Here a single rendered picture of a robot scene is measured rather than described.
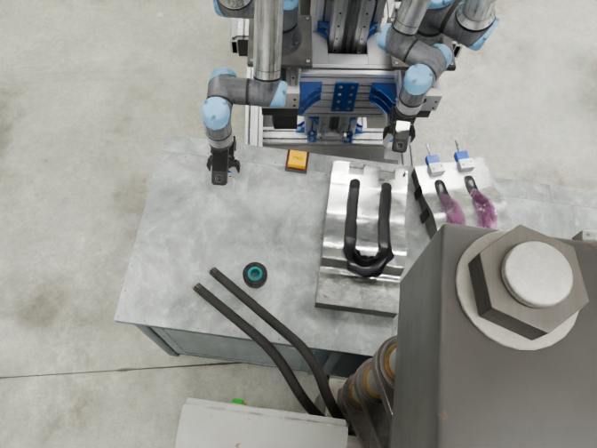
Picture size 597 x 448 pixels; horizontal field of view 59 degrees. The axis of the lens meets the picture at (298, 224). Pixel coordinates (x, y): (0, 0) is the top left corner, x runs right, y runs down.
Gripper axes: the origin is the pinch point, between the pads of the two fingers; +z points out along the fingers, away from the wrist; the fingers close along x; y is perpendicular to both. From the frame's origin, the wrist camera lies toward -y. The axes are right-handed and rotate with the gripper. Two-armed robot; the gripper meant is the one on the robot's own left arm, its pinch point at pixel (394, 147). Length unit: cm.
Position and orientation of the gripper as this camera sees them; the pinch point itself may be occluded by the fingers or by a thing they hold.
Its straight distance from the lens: 182.8
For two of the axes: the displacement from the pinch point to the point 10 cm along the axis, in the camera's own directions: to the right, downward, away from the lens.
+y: 1.1, -9.1, 3.9
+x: -9.9, -1.2, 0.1
